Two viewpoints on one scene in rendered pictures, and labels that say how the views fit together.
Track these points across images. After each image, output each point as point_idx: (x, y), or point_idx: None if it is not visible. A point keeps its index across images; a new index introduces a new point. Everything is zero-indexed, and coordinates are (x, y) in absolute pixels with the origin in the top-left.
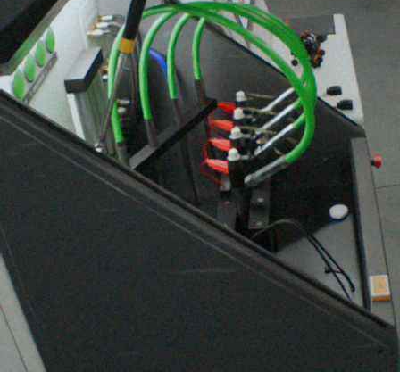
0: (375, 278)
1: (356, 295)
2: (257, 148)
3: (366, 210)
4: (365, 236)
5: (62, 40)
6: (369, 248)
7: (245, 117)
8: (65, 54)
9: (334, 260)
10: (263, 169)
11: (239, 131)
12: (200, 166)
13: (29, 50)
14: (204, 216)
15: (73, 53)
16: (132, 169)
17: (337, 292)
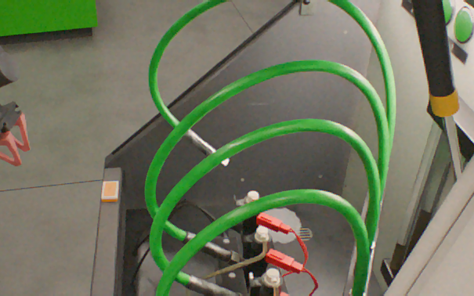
0: (112, 193)
1: (131, 284)
2: (235, 253)
3: (105, 286)
4: (113, 250)
5: None
6: (112, 235)
7: (261, 278)
8: None
9: (149, 247)
10: (207, 142)
11: (256, 230)
12: (304, 246)
13: None
14: (232, 51)
15: None
16: (282, 17)
17: (150, 290)
